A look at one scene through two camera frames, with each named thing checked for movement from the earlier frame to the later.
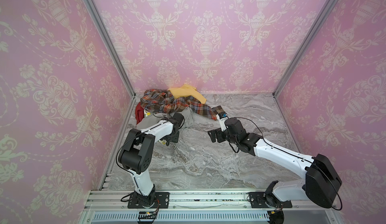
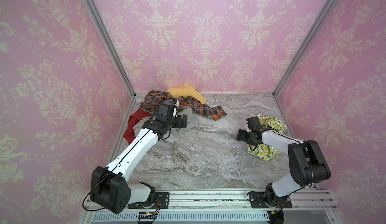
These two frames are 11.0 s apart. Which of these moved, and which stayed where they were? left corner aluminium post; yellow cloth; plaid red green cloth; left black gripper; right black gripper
Moved: left black gripper; right black gripper
Stayed: left corner aluminium post; yellow cloth; plaid red green cloth
